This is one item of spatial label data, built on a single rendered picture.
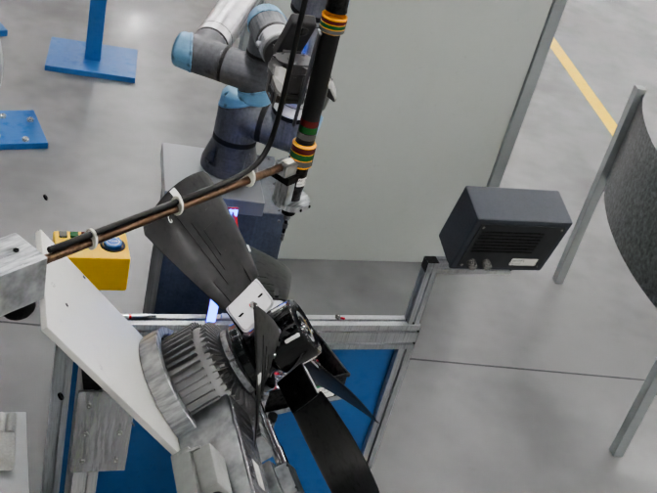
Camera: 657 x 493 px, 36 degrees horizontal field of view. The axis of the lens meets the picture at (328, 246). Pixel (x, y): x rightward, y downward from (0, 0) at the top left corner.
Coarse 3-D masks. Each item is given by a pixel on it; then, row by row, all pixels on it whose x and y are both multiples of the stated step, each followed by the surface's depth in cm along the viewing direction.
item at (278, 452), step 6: (264, 414) 187; (264, 420) 186; (270, 420) 186; (264, 426) 185; (270, 426) 185; (270, 432) 184; (270, 438) 184; (276, 438) 184; (270, 444) 183; (276, 444) 183; (276, 450) 182; (282, 450) 182; (276, 456) 181; (282, 456) 181; (276, 462) 181; (282, 462) 180
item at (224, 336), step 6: (222, 336) 191; (228, 336) 192; (222, 342) 189; (228, 342) 189; (228, 348) 188; (228, 354) 188; (234, 354) 189; (234, 360) 187; (234, 366) 187; (240, 366) 188; (240, 372) 187; (240, 378) 187; (246, 378) 188; (246, 384) 188; (252, 384) 189; (252, 390) 189
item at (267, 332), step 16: (256, 320) 159; (272, 320) 171; (256, 336) 158; (272, 336) 171; (256, 352) 158; (272, 352) 172; (256, 368) 158; (256, 384) 158; (256, 400) 158; (256, 416) 159; (256, 432) 160
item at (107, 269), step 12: (60, 240) 223; (84, 252) 221; (96, 252) 222; (108, 252) 223; (120, 252) 224; (84, 264) 221; (96, 264) 222; (108, 264) 223; (120, 264) 223; (96, 276) 224; (108, 276) 224; (120, 276) 225; (108, 288) 226; (120, 288) 227
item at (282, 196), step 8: (280, 160) 178; (288, 168) 177; (296, 168) 179; (272, 176) 180; (280, 176) 179; (288, 176) 179; (296, 176) 180; (280, 184) 181; (288, 184) 179; (280, 192) 182; (288, 192) 181; (304, 192) 188; (272, 200) 185; (280, 200) 183; (288, 200) 183; (304, 200) 186; (288, 208) 183; (296, 208) 183; (304, 208) 185
